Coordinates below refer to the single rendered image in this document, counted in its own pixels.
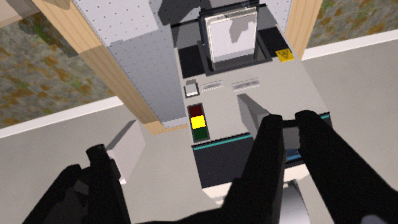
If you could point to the white multi-well plate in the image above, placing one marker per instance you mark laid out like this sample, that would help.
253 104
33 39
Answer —
227 15

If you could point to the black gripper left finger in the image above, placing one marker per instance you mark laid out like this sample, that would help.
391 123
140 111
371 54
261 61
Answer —
109 168

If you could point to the grey cylinder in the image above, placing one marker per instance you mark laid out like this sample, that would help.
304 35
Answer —
293 210

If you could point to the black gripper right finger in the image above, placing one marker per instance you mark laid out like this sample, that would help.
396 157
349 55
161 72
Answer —
353 192

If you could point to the grey perforated plate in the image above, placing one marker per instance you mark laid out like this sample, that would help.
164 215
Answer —
137 34

